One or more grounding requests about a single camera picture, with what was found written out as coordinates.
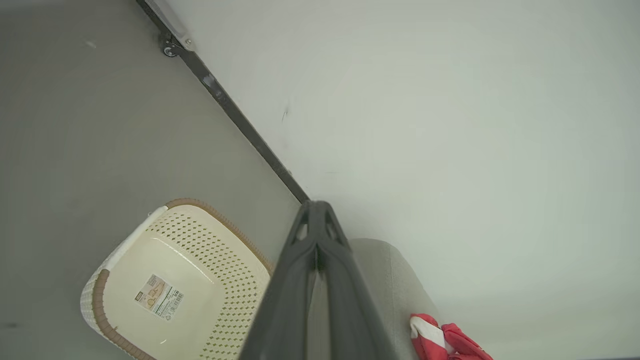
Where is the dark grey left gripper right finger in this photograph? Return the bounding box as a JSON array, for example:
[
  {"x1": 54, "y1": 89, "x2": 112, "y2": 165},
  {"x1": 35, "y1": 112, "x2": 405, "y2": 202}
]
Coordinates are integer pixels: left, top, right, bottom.
[{"x1": 315, "y1": 200, "x2": 401, "y2": 360}]

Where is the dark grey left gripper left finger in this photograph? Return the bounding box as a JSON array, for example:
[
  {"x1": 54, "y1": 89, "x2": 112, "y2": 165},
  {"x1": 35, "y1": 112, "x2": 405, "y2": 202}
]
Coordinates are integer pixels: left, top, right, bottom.
[{"x1": 239, "y1": 200, "x2": 319, "y2": 360}]

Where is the red and white cloth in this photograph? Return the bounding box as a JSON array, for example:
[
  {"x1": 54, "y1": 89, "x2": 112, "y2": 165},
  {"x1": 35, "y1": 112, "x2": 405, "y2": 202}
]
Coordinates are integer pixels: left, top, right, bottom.
[{"x1": 409, "y1": 313, "x2": 494, "y2": 360}]

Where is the grey fabric sofa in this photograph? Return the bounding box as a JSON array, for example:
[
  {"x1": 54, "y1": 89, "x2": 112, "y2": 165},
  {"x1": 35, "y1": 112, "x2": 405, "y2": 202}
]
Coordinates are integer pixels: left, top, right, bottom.
[{"x1": 306, "y1": 238, "x2": 442, "y2": 360}]

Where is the cream perforated laundry basket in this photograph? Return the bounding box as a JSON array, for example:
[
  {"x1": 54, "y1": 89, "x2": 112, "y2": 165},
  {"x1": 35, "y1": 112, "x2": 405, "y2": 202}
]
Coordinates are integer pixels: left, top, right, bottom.
[{"x1": 80, "y1": 198, "x2": 275, "y2": 360}]

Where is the paper label sticker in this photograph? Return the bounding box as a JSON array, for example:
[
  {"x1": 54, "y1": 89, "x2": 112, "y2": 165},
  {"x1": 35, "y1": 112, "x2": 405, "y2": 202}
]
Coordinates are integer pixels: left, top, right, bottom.
[{"x1": 133, "y1": 273, "x2": 185, "y2": 321}]

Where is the small black caster wheel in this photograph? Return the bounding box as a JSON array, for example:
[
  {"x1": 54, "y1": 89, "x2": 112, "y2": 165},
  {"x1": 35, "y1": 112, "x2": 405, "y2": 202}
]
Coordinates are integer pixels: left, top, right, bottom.
[{"x1": 159, "y1": 33, "x2": 181, "y2": 58}]

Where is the black wall baseboard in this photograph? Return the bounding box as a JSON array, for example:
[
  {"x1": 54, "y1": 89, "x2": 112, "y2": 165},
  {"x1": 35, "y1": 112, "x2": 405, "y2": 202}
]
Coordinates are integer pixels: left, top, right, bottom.
[{"x1": 135, "y1": 0, "x2": 312, "y2": 205}]

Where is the grey metal foot bracket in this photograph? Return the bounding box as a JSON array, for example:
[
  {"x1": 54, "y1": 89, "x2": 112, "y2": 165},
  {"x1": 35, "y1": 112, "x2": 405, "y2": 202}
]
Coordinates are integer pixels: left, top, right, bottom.
[{"x1": 144, "y1": 0, "x2": 195, "y2": 51}]

